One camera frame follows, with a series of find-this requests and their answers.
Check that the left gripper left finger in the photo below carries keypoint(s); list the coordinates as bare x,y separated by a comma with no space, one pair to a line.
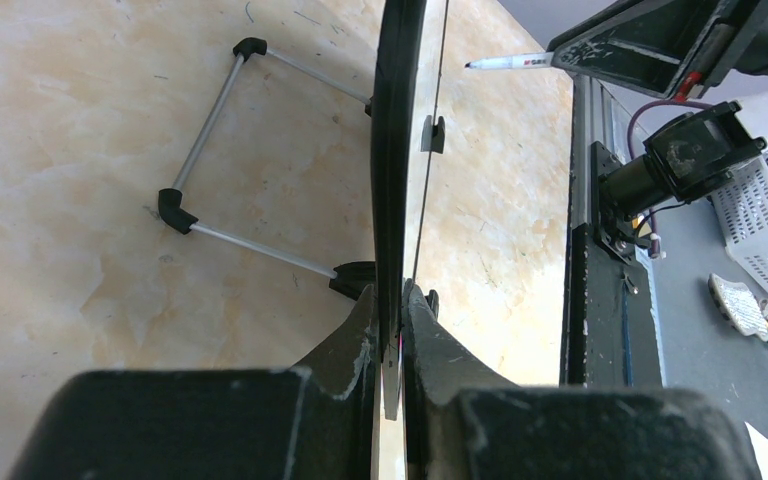
316,419

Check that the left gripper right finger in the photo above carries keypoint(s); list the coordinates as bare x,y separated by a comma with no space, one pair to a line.
463,420

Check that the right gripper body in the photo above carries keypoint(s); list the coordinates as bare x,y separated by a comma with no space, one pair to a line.
737,40

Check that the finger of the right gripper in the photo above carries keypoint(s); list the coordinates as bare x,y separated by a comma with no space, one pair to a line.
657,48

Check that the white marker pen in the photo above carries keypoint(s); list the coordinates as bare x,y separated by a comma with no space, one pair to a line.
513,62

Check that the small whiteboard black frame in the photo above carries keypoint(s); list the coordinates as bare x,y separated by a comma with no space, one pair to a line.
406,131

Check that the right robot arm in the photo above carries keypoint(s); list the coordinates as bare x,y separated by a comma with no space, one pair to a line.
690,156

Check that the white perforated plastic basket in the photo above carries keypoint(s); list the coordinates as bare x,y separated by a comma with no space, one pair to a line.
742,210

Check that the white oval brush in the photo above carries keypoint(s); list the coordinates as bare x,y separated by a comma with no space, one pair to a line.
738,306

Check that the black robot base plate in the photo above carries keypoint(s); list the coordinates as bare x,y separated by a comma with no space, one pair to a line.
609,335

